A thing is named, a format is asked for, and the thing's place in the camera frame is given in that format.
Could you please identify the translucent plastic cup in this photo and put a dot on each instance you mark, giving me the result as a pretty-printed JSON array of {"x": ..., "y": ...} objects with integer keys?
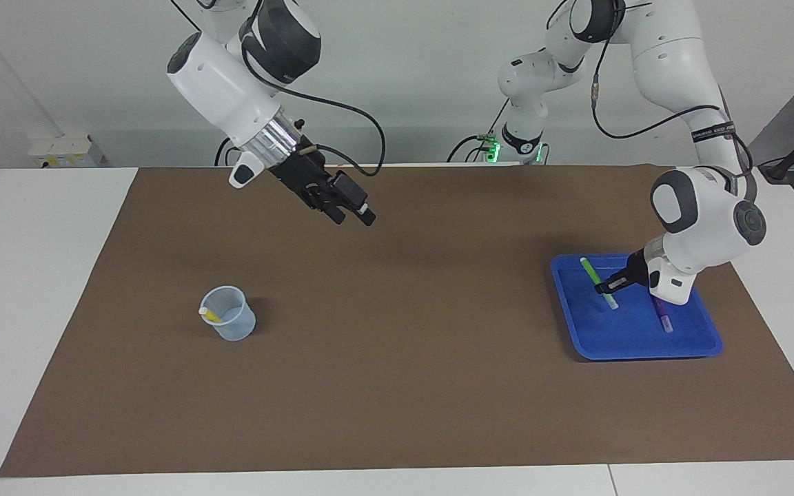
[{"x": 235, "y": 327}]

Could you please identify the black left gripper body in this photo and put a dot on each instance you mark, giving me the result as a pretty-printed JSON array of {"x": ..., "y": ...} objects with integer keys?
[{"x": 635, "y": 267}]

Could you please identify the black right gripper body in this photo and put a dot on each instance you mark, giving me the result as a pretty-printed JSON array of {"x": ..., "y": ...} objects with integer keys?
[{"x": 307, "y": 176}]

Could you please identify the blue plastic tray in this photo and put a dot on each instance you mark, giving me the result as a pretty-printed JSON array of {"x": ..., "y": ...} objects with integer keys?
[{"x": 617, "y": 337}]

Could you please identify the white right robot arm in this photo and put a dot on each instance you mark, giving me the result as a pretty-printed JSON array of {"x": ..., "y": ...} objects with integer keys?
[{"x": 225, "y": 89}]

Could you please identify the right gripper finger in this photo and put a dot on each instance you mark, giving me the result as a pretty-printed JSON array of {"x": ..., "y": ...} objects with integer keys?
[
  {"x": 336, "y": 213},
  {"x": 357, "y": 200}
]

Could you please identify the green highlighter pen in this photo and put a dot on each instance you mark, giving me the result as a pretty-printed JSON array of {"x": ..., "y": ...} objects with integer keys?
[{"x": 591, "y": 271}]

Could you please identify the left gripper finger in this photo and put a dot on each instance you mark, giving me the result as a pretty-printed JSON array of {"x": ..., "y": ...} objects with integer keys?
[
  {"x": 616, "y": 286},
  {"x": 616, "y": 275}
]

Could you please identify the yellow highlighter pen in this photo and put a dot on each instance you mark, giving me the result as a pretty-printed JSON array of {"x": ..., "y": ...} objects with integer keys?
[{"x": 209, "y": 315}]

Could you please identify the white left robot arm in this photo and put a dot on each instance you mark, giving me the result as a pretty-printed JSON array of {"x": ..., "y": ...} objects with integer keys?
[{"x": 707, "y": 220}]

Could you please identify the purple highlighter pen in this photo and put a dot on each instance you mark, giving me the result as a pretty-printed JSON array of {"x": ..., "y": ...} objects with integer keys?
[{"x": 664, "y": 318}]

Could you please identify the brown table mat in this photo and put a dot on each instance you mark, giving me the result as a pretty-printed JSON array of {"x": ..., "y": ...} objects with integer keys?
[{"x": 397, "y": 379}]

